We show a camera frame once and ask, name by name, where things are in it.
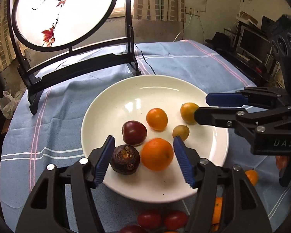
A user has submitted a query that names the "yellow green tomato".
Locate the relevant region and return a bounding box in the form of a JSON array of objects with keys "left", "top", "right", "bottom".
[{"left": 180, "top": 103, "right": 199, "bottom": 125}]

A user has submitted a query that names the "small yellow longan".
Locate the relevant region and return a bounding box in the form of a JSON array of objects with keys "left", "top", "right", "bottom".
[{"left": 172, "top": 125, "right": 190, "bottom": 141}]

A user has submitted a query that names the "small orange tomato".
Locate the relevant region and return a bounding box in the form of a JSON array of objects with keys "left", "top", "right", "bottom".
[{"left": 146, "top": 108, "right": 168, "bottom": 131}]

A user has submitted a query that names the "dark red plum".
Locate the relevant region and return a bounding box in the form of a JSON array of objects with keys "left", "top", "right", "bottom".
[
  {"left": 119, "top": 225, "right": 147, "bottom": 233},
  {"left": 122, "top": 120, "right": 147, "bottom": 146}
]

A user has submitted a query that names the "dark brown water chestnut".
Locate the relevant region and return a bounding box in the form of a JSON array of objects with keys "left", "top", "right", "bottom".
[{"left": 110, "top": 144, "right": 140, "bottom": 175}]

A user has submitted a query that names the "large orange mandarin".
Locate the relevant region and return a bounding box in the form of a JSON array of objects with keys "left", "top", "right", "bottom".
[{"left": 210, "top": 197, "right": 223, "bottom": 232}]

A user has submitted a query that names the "orange yellow tomato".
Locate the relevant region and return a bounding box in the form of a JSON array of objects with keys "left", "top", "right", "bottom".
[{"left": 245, "top": 169, "right": 259, "bottom": 186}]

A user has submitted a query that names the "computer monitor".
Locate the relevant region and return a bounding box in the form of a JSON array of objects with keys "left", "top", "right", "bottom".
[{"left": 236, "top": 27, "right": 271, "bottom": 63}]

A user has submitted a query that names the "red cherry tomato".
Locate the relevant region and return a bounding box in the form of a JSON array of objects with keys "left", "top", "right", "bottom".
[
  {"left": 163, "top": 210, "right": 189, "bottom": 231},
  {"left": 137, "top": 210, "right": 162, "bottom": 230}
]

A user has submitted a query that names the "blue plaid tablecloth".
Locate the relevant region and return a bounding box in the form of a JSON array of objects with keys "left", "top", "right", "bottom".
[{"left": 0, "top": 40, "right": 291, "bottom": 230}]

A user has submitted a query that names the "white ceramic plate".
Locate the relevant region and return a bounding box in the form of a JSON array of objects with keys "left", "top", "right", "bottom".
[{"left": 80, "top": 74, "right": 230, "bottom": 204}]

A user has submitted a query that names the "white plastic bag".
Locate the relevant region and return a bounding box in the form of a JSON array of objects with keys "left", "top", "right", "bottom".
[{"left": 0, "top": 90, "right": 24, "bottom": 119}]

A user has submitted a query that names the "round bird painting screen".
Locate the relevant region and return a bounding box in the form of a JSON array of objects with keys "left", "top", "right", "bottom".
[{"left": 7, "top": 0, "right": 141, "bottom": 114}]

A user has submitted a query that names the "white power cable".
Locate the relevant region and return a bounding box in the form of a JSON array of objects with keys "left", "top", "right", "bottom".
[{"left": 172, "top": 11, "right": 204, "bottom": 42}]

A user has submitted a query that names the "black thin cable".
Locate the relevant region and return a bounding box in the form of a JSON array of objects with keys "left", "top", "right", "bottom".
[{"left": 134, "top": 43, "right": 157, "bottom": 75}]

